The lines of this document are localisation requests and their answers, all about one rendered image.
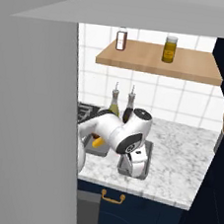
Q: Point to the grey fridge door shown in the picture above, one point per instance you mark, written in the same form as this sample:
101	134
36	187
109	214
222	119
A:
29	123

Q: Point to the brown spice jar white label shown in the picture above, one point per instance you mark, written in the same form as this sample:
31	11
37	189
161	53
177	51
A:
121	40

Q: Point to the grey overhead panel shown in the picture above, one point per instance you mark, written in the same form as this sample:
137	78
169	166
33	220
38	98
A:
156	10

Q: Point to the grey vegetable container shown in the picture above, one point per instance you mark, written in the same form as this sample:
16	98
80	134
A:
96	150

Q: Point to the dark vinegar bottle with spout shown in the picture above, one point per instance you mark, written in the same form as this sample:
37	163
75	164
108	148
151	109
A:
129	107

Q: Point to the yellow spice jar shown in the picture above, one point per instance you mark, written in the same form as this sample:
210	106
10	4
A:
169	51

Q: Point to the yellow corn cob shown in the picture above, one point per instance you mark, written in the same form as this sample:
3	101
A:
98	143

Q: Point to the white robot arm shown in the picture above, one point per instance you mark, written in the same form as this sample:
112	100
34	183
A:
110	127

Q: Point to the wooden wall shelf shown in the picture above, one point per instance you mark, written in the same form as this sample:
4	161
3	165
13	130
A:
186	65

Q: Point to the black hob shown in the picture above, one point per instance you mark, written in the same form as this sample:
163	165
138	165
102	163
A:
86	111

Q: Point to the grey meat container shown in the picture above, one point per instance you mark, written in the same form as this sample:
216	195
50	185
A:
147	154

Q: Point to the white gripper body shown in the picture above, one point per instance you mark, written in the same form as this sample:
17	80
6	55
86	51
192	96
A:
137	168

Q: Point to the grey metal item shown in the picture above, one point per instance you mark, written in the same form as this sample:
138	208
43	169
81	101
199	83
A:
218	142

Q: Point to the grey stove front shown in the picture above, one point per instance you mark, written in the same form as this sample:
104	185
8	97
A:
86	215

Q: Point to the dark navy tall cupboard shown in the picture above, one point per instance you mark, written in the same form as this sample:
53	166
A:
214	196

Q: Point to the olive oil bottle with spout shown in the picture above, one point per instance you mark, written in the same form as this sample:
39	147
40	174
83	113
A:
114	104

